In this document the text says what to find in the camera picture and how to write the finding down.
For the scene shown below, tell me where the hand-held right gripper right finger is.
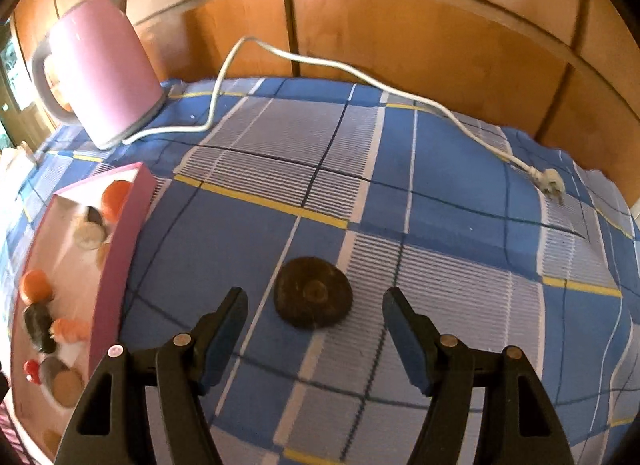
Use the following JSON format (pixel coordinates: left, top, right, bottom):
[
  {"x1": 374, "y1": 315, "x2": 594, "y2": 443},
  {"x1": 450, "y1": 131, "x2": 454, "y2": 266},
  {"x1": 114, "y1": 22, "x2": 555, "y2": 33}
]
[{"x1": 382, "y1": 287, "x2": 576, "y2": 465}]

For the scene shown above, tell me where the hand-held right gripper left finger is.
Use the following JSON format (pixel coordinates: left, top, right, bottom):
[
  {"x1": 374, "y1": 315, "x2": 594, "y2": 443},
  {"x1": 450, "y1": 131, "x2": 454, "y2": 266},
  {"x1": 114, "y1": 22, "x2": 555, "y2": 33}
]
[{"x1": 54, "y1": 286, "x2": 249, "y2": 465}]

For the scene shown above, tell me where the dark brown round fruit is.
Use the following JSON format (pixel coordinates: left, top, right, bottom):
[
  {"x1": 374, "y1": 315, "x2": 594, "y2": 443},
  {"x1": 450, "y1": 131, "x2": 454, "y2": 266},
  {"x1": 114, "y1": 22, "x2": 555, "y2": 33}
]
[{"x1": 273, "y1": 256, "x2": 354, "y2": 330}]

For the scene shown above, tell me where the carrot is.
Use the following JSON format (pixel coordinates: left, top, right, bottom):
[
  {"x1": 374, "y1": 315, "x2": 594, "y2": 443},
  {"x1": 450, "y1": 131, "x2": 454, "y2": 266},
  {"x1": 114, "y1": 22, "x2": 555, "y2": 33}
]
[{"x1": 50, "y1": 317, "x2": 92, "y2": 346}]

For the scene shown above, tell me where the cream round vegetable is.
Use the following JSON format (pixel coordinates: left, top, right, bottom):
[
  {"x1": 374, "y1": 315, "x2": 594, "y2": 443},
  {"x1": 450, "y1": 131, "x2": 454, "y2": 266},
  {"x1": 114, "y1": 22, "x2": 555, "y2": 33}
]
[{"x1": 74, "y1": 206, "x2": 107, "y2": 250}]

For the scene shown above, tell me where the orange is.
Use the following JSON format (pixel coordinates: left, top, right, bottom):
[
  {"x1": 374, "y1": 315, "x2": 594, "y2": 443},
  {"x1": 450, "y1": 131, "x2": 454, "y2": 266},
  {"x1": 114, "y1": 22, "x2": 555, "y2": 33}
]
[
  {"x1": 20, "y1": 270, "x2": 55, "y2": 305},
  {"x1": 101, "y1": 180, "x2": 133, "y2": 223}
]

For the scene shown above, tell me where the blue plaid tablecloth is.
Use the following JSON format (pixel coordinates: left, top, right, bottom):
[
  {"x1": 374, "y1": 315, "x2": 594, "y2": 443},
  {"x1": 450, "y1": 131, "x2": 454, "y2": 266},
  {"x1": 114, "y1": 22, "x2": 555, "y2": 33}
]
[{"x1": 0, "y1": 76, "x2": 640, "y2": 465}]

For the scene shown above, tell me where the pink electric kettle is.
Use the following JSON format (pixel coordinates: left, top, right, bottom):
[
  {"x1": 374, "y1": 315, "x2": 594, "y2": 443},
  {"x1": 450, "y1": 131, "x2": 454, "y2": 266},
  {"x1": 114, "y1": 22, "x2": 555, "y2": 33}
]
[{"x1": 31, "y1": 0, "x2": 167, "y2": 150}]

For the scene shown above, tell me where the wooden wardrobe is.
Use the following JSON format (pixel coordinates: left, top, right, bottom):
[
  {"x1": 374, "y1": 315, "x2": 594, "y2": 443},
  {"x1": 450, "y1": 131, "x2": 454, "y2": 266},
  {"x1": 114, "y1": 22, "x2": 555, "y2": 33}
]
[{"x1": 12, "y1": 0, "x2": 640, "y2": 196}]

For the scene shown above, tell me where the white power cable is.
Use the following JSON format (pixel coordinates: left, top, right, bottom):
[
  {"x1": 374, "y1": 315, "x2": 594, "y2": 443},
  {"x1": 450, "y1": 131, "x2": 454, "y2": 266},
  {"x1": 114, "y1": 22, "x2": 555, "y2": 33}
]
[{"x1": 122, "y1": 36, "x2": 566, "y2": 206}]

